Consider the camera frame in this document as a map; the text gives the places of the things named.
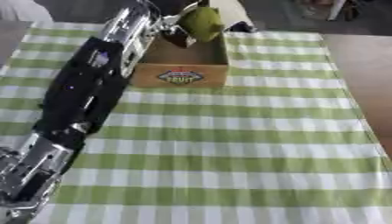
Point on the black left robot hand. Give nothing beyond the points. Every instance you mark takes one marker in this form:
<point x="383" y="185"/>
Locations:
<point x="179" y="36"/>

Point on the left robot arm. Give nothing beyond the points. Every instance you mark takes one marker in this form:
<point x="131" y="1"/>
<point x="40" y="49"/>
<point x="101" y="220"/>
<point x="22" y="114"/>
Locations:
<point x="81" y="87"/>

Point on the tan cardboard box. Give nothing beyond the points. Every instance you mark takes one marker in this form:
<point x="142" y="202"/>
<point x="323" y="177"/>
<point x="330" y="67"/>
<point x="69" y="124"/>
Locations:
<point x="178" y="76"/>

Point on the green toy fruit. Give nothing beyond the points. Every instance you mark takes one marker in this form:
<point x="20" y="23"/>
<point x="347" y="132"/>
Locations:
<point x="203" y="24"/>

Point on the chair with white leg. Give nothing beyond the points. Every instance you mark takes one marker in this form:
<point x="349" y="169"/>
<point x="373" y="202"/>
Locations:
<point x="334" y="8"/>

